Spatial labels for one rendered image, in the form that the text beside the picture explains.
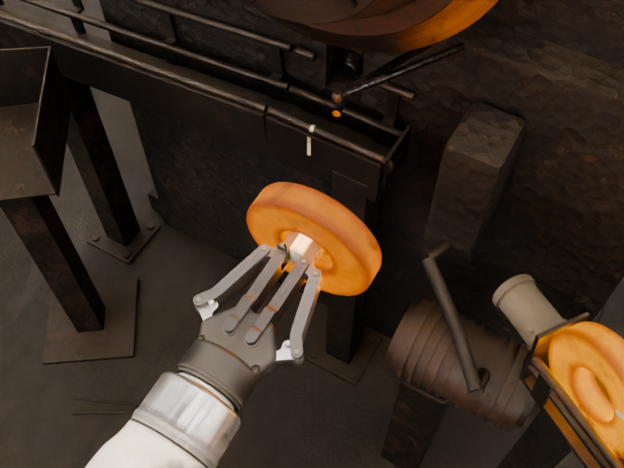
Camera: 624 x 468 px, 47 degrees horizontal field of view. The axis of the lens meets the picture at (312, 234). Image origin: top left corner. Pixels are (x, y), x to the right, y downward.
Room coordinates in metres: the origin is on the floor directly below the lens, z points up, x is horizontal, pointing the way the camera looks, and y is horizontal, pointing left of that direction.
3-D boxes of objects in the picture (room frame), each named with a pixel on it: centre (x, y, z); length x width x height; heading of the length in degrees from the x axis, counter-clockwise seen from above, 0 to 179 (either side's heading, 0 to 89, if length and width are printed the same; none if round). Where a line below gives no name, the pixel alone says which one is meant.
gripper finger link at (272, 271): (0.36, 0.06, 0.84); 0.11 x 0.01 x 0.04; 152
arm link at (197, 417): (0.23, 0.11, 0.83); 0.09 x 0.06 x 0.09; 60
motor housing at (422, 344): (0.44, -0.23, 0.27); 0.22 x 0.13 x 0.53; 60
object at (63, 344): (0.75, 0.53, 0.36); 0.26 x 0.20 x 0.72; 95
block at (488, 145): (0.62, -0.22, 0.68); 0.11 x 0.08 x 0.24; 150
